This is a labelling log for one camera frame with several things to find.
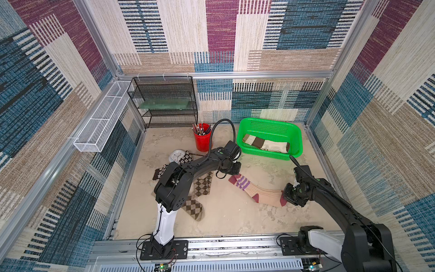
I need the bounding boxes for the brown daisy pattern sock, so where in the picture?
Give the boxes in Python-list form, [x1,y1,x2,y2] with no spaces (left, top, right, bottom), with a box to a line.
[178,151,193,164]

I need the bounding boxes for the brown argyle sock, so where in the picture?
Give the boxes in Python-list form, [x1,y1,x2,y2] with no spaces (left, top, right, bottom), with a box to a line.
[193,172,213,197]
[182,195,204,221]

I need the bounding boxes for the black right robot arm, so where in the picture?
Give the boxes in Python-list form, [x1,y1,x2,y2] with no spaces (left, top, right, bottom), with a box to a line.
[284,156,403,272]

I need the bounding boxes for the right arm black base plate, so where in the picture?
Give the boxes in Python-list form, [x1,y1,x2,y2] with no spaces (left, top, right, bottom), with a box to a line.
[277,236,324,256]

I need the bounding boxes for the green plastic basket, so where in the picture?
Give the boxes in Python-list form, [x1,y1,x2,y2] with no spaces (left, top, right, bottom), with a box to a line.
[237,117,304,160]

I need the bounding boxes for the red ribbed plastic cup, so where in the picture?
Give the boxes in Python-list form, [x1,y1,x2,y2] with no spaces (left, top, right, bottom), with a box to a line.
[194,133,211,153]

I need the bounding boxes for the light blue alarm clock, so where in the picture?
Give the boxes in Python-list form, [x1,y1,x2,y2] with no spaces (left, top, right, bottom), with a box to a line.
[169,149,186,163]

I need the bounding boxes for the aluminium front rail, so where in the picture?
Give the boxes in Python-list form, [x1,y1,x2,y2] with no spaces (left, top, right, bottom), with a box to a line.
[85,233,345,272]

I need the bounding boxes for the brown white striped sock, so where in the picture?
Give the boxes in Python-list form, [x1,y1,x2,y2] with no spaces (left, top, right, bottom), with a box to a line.
[242,134,290,154]

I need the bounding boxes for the black wire mesh shelf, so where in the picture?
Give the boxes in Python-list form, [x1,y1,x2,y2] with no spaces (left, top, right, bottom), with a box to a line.
[128,76,198,129]

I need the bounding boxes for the pens in red cup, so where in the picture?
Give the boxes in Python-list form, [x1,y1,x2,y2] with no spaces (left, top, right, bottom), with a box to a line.
[192,122,212,136]

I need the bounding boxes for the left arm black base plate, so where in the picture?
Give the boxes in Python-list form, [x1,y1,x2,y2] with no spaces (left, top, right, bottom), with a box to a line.
[139,240,189,261]

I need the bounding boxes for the white wire wall basket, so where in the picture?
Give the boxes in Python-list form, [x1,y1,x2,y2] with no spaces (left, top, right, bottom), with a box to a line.
[74,80,130,153]

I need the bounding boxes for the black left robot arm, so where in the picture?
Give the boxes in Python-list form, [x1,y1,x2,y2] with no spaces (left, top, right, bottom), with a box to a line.
[150,119,241,254]

